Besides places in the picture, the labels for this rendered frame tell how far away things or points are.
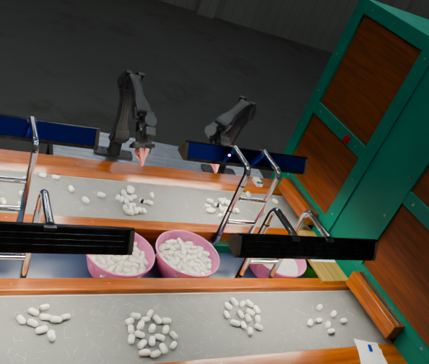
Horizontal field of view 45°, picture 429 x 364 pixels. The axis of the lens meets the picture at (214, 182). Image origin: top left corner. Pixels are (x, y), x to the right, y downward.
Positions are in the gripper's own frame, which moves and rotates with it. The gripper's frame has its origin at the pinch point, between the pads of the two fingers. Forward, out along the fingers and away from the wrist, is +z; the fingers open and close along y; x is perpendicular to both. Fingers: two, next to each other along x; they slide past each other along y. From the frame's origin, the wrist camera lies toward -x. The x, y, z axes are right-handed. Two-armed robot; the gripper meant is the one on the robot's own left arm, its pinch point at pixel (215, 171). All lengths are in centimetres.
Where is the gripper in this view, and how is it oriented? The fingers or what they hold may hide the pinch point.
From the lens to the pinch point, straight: 250.8
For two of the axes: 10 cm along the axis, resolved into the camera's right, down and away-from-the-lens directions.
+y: 8.7, 0.9, 4.8
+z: 0.3, 9.7, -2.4
